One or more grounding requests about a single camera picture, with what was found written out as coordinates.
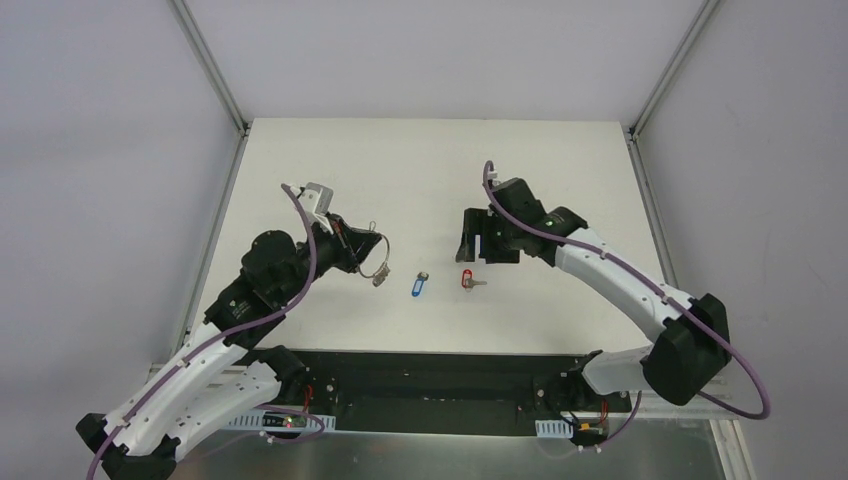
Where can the right aluminium frame post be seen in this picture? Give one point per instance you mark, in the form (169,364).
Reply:
(685,47)

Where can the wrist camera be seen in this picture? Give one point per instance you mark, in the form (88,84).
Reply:
(491,179)
(315,199)

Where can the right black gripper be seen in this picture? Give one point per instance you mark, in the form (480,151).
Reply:
(486,235)

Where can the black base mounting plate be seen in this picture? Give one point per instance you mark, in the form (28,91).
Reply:
(449,394)

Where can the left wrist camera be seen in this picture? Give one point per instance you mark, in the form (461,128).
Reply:
(315,199)

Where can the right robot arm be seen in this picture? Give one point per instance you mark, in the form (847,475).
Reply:
(686,335)

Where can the aluminium frame post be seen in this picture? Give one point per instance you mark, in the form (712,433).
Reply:
(206,59)
(685,47)

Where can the left aluminium frame post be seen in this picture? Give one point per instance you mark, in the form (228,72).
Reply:
(206,59)

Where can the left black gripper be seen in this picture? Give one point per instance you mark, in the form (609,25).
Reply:
(343,240)

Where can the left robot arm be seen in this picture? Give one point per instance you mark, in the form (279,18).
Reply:
(147,436)

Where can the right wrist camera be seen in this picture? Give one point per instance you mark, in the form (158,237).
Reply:
(491,179)

